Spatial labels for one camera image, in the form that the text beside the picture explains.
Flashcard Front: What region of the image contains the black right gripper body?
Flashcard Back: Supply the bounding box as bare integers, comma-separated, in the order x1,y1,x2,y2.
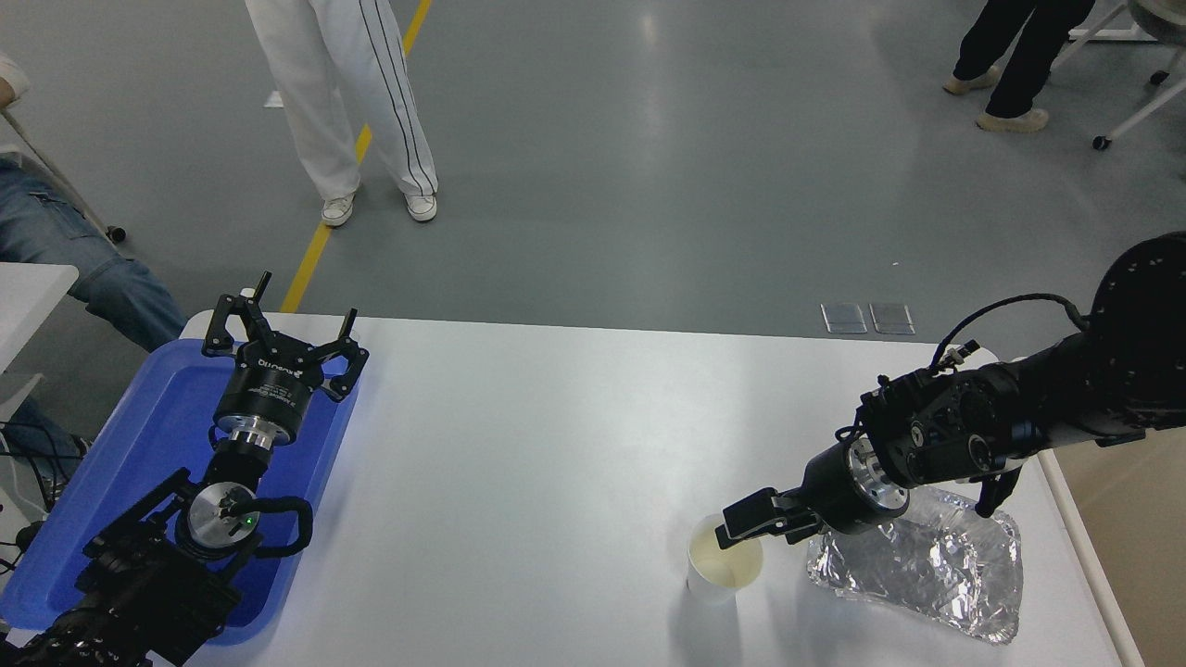
801,444,882,536

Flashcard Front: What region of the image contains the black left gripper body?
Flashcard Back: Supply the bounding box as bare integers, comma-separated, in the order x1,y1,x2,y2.
213,343,327,438

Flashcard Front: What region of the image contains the white paper cup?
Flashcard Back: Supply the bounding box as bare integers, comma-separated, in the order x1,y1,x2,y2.
687,514,764,608

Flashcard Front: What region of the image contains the silver foil tray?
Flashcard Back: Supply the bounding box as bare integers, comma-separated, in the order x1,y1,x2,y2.
804,486,1025,645

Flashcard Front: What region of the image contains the blue plastic tray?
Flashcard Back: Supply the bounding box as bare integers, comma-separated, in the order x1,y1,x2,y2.
0,338,362,647

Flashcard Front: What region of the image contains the seated person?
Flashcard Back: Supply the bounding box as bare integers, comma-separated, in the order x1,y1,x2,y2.
0,56,188,506

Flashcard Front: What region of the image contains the small white side table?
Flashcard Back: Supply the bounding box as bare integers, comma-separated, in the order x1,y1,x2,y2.
0,263,81,418

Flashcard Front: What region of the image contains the standing person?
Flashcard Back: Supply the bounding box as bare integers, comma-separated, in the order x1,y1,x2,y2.
942,0,1097,133
244,0,439,228

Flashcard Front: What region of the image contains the large pale bin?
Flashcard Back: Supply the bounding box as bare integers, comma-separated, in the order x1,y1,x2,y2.
1036,431,1186,667

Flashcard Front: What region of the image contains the white wheeled chair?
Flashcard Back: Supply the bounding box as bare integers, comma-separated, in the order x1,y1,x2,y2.
1056,0,1186,151

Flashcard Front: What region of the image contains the grey chair frame with castor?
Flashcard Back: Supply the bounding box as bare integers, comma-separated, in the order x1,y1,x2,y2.
0,107,128,246

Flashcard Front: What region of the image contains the black cable bundle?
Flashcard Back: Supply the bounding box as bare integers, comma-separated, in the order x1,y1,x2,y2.
0,422,89,575

